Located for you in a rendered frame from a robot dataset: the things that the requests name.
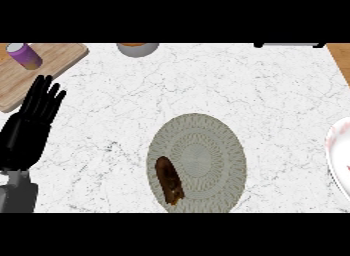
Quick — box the white bowl with red print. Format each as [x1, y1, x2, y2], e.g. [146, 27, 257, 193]
[325, 115, 350, 213]

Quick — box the brown croissant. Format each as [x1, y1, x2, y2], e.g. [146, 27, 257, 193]
[154, 155, 186, 206]

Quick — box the round grey woven placemat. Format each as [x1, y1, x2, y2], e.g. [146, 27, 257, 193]
[146, 112, 248, 214]

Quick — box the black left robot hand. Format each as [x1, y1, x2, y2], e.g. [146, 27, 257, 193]
[0, 74, 68, 172]

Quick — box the purple can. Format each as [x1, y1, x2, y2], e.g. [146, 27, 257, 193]
[5, 43, 45, 71]

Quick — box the grey cup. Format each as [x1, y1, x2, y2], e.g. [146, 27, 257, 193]
[115, 43, 161, 59]

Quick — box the wooden cutting board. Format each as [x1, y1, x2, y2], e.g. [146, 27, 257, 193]
[0, 43, 90, 114]

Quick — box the dark appliance with pale top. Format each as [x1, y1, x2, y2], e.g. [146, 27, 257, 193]
[253, 43, 328, 49]

